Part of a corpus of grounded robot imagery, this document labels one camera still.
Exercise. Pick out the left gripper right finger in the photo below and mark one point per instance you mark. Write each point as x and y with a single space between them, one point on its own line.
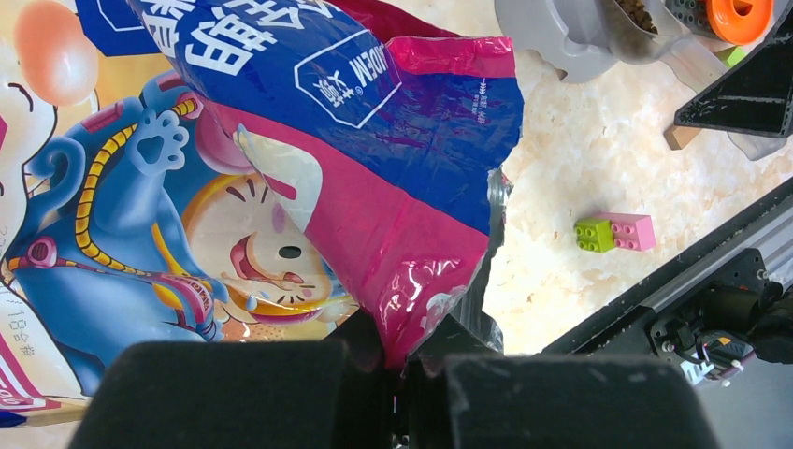
462 394

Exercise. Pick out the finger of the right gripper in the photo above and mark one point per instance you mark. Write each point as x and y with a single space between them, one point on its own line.
755 96

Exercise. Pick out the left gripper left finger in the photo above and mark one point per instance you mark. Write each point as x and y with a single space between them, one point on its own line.
329 393

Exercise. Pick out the colourful pet food bag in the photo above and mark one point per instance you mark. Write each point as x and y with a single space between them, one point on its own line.
52 76

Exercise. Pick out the clear plastic scoop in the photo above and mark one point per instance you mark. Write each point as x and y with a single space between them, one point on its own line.
690 61

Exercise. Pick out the grey double pet bowl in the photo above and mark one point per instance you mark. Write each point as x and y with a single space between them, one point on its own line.
570 35

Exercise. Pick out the green curved toy piece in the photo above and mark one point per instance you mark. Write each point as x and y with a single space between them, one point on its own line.
731 56

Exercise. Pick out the small wooden block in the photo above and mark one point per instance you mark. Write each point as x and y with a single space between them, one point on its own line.
678 137

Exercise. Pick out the green and pink brick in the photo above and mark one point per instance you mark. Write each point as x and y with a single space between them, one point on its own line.
606 231

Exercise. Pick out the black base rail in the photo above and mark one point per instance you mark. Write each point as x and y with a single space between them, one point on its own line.
721 303

